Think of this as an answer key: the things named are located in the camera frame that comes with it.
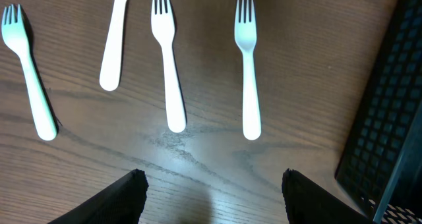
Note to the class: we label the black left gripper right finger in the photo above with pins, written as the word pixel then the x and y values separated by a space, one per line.
pixel 308 203

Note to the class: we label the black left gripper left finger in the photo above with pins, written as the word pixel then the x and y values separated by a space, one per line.
pixel 121 202

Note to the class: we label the dark green plastic basket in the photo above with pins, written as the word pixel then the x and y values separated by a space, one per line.
pixel 380 168

